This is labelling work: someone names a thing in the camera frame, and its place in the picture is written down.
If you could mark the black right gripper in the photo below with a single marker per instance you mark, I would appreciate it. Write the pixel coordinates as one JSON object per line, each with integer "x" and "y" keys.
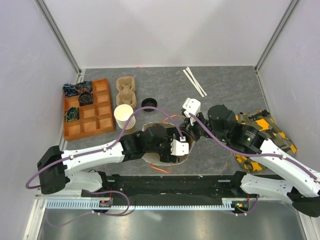
{"x": 190, "y": 128}

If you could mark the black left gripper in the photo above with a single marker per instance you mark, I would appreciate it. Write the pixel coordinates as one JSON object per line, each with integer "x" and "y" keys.
{"x": 167, "y": 156}

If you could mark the white paper takeout bag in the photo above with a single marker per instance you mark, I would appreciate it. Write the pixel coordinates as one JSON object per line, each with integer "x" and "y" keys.
{"x": 153, "y": 158}

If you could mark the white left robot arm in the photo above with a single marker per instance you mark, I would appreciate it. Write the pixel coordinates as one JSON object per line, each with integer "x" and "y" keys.
{"x": 59, "y": 169}

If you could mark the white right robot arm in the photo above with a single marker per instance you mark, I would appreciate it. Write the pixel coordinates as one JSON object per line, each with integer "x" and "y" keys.
{"x": 299, "y": 185}

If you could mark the stack of paper cups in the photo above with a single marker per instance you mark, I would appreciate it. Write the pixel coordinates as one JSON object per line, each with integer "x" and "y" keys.
{"x": 121, "y": 115}

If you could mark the camouflage yellow green cloth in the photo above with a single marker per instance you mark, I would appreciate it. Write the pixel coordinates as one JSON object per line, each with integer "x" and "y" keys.
{"x": 263, "y": 121}

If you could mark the orange compartment organizer tray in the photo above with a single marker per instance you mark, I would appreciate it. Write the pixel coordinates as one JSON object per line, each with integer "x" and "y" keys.
{"x": 94, "y": 119}

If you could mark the cardboard cup carrier tray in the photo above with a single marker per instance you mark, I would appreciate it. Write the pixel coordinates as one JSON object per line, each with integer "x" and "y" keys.
{"x": 126, "y": 87}

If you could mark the black brown rolled sock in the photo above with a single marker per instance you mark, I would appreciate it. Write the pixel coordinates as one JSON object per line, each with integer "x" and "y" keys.
{"x": 85, "y": 98}

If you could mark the blue yellow rolled sock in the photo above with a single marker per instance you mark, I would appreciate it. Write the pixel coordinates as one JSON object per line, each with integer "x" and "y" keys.
{"x": 72, "y": 114}

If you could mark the dark patterned rolled sock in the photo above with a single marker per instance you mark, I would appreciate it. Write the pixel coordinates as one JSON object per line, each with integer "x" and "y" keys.
{"x": 85, "y": 86}

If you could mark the blue patterned rolled sock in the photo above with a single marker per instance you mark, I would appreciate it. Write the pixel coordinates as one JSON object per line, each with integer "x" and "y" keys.
{"x": 69, "y": 90}

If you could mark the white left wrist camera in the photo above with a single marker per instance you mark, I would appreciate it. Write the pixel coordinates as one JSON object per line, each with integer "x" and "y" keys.
{"x": 179, "y": 147}

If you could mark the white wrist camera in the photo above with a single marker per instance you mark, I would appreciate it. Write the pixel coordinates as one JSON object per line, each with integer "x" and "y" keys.
{"x": 190, "y": 107}
{"x": 179, "y": 147}

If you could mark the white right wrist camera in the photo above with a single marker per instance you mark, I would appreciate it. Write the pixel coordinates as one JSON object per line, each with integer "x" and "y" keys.
{"x": 190, "y": 107}

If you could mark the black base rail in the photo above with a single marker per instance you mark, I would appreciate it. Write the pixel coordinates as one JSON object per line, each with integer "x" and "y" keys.
{"x": 215, "y": 186}

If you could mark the grey slotted cable duct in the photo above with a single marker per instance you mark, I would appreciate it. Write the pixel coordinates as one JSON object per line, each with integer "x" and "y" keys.
{"x": 95, "y": 204}

